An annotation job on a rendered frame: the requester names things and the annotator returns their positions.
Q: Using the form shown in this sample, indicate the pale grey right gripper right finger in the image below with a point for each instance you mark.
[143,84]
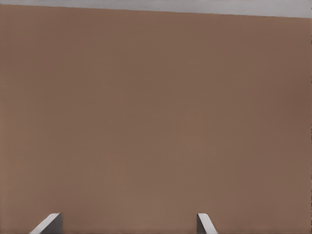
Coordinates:
[205,225]

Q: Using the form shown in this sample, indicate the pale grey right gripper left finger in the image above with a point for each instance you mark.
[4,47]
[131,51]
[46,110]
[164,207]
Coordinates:
[50,225]

